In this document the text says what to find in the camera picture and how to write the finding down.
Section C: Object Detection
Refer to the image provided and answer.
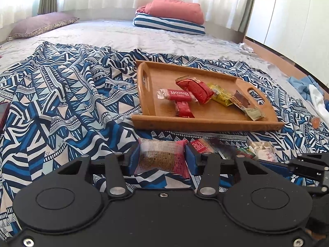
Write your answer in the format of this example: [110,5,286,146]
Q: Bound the long red snack bar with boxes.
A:
[189,138,237,160]

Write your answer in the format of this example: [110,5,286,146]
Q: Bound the clear nut snack packet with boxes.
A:
[248,141,278,162]

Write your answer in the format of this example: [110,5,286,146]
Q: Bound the pink mesh snack packet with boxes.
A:
[135,138,190,179]

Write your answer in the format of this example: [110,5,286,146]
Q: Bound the small dark red bar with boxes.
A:
[175,101,194,118]

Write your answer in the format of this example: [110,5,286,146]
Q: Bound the yellow snack packet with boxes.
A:
[207,83,233,106]

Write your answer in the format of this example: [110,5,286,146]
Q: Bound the brown chocolate nut bar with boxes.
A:
[230,91,265,121]

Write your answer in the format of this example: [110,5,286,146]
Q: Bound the red nut snack packet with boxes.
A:
[175,76,214,104]

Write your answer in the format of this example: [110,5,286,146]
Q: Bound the red Biscoff biscuit packet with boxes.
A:
[157,89,197,102]

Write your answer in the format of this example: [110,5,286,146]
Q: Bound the green wasabi peas packet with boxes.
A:
[235,148,257,160]

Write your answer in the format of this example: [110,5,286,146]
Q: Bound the small orange object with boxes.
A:
[311,117,321,129]

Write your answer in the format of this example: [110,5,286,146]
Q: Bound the wooden serving tray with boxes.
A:
[130,60,286,132]

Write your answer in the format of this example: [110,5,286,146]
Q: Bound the light blue cloth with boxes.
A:
[287,76,324,101]

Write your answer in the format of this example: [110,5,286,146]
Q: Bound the blue white patterned cloth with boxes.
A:
[1,42,328,240]

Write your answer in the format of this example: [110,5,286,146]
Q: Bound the grey bed sheet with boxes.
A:
[0,19,317,101]

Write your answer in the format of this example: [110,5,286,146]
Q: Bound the crumpled white wrapper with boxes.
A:
[238,42,257,57]

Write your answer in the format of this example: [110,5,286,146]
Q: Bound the blue white striped pillow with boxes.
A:
[133,13,206,35]

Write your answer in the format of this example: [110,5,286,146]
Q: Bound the red pillow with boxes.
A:
[136,0,205,25]

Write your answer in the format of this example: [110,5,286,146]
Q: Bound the white wardrobe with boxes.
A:
[247,0,328,85]

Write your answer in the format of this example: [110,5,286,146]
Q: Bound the grey green drape right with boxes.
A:
[238,0,255,34]

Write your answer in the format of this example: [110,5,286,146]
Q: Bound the purple pillow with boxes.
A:
[7,12,79,41]

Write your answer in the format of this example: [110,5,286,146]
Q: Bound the wooden bed frame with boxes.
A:
[244,37,328,96]

